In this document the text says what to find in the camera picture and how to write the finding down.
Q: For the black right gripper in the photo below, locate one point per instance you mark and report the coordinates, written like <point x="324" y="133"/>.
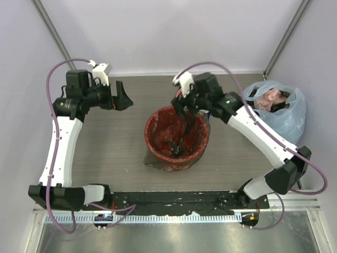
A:
<point x="180" y="103"/>

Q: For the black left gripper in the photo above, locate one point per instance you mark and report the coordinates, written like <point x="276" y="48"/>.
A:
<point x="119" y="102"/>

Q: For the red mesh trash bin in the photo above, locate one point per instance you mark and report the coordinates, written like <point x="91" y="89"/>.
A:
<point x="176" y="139"/>

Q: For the black plastic trash bag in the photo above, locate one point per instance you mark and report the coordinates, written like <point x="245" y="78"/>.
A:
<point x="179" y="142"/>

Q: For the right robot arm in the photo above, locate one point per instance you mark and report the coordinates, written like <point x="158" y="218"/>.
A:
<point x="203" y="92"/>

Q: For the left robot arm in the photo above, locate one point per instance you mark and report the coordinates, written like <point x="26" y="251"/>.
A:
<point x="83" y="90"/>

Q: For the pink crumpled trash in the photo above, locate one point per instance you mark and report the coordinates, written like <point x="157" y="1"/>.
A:
<point x="269" y="99"/>

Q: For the blue plastic trash bag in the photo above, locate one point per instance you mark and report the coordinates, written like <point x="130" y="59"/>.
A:
<point x="286" y="119"/>

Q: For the red patterned plate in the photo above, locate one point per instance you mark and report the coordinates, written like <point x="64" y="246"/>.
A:
<point x="179" y="94"/>

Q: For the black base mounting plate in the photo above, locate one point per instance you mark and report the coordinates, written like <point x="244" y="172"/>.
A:
<point x="178" y="203"/>

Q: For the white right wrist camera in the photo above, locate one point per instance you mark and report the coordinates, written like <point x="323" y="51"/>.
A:
<point x="185" y="82"/>

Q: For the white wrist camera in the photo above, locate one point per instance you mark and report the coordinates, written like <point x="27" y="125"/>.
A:
<point x="185" y="82"/>
<point x="100" y="72"/>

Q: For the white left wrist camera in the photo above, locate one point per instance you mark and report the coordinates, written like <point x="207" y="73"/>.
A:
<point x="100" y="72"/>

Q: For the white slotted cable duct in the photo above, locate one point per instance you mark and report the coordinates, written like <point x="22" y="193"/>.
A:
<point x="101" y="218"/>

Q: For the aluminium frame rail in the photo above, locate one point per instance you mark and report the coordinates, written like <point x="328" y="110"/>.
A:
<point x="289" y="202"/>

